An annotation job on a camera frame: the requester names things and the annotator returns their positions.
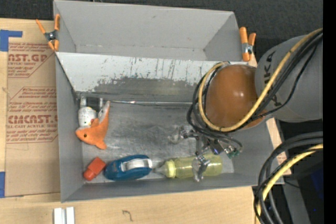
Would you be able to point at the grey metal bin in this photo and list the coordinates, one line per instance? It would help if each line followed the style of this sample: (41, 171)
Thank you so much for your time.
(147, 123)

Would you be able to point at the brown cardboard board red print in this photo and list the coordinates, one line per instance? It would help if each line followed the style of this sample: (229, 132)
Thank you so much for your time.
(31, 154)

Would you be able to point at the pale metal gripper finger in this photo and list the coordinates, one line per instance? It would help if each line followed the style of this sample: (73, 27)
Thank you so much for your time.
(181, 134)
(200, 165)

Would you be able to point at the blue tape dispenser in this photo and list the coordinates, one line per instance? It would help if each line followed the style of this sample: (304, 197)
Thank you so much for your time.
(123, 169)

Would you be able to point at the white speckled small bottle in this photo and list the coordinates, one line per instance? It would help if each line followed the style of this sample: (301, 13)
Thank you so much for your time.
(85, 114)

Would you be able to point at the orange-red small capped bottle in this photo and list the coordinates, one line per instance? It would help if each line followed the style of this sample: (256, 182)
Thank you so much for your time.
(94, 167)

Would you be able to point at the orange toy fish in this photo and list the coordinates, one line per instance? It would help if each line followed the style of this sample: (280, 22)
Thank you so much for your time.
(94, 132)

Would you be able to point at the yellow clear baby bottle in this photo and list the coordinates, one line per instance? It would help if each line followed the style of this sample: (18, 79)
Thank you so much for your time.
(181, 168)

